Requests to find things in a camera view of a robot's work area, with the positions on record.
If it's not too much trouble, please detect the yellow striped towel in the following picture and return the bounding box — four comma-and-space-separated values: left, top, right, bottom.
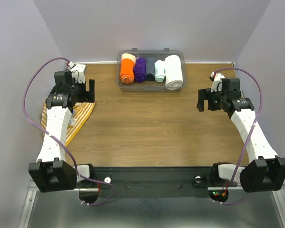
41, 102, 95, 146

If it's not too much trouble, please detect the clear plastic bin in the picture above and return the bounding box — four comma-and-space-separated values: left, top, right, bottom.
115, 49, 188, 93

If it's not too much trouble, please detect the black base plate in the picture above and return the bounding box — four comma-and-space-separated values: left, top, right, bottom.
76, 167, 233, 199

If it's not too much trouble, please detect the mint rolled towel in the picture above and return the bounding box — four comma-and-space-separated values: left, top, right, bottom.
154, 60, 166, 83

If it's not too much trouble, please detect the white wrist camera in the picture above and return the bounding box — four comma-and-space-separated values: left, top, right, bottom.
209, 72, 225, 92
71, 64, 86, 84

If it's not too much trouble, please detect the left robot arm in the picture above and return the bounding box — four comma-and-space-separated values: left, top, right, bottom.
28, 65, 96, 192

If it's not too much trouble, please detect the aluminium frame rail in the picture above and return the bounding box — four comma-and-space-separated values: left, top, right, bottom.
19, 187, 285, 228

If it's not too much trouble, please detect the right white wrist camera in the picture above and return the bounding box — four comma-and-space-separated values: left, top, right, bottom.
209, 72, 225, 92

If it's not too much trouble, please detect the white rolled towel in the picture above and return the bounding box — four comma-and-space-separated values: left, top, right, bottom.
164, 55, 183, 90

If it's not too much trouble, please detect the orange rolled towel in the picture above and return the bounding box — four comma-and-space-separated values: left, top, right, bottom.
120, 53, 136, 84

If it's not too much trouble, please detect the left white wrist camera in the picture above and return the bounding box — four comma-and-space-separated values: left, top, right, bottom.
71, 64, 86, 84

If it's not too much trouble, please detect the purple rolled towel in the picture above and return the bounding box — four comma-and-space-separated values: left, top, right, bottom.
133, 57, 146, 83

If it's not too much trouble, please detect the dark grey rolled towel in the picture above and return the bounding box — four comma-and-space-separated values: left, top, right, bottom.
146, 57, 156, 81

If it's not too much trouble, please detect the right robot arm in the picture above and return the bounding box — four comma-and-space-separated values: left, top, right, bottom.
197, 74, 285, 192

